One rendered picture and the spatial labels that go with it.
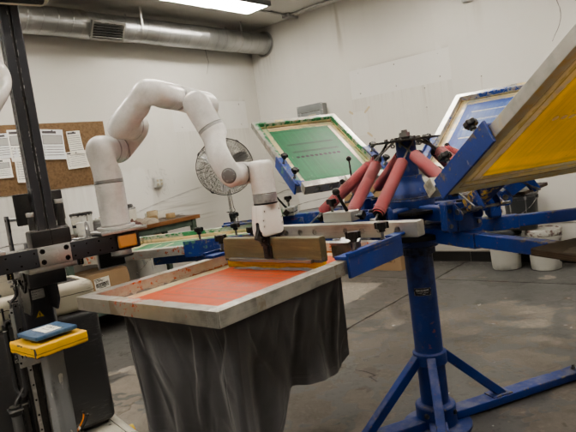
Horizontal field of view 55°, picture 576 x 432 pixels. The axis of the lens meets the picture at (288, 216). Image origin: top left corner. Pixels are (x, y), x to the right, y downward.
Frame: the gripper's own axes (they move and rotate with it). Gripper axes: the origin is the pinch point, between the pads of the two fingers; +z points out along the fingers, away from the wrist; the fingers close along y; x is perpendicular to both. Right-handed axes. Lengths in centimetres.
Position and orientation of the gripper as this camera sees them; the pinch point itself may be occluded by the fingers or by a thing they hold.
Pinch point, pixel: (272, 250)
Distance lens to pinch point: 174.2
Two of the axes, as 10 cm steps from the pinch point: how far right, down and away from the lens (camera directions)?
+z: 1.3, 9.9, 1.0
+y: -6.4, 1.6, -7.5
